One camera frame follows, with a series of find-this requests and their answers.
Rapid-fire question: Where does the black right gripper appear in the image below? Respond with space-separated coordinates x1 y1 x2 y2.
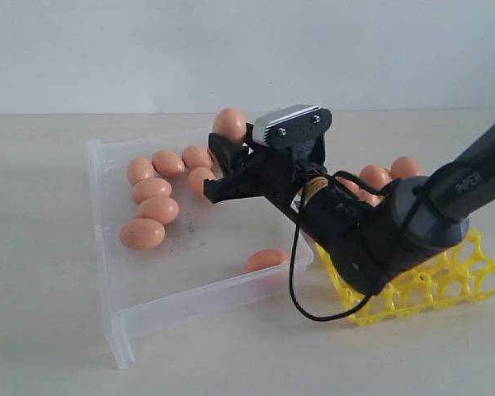
203 133 326 215

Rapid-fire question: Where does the clear plastic tray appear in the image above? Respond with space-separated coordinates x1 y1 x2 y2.
87 129 314 369

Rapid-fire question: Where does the yellow plastic egg tray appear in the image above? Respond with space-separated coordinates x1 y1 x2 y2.
313 171 495 328

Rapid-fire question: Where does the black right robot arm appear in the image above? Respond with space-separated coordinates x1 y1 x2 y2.
204 105 495 295

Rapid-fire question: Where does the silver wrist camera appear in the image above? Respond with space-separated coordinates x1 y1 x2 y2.
250 105 332 166

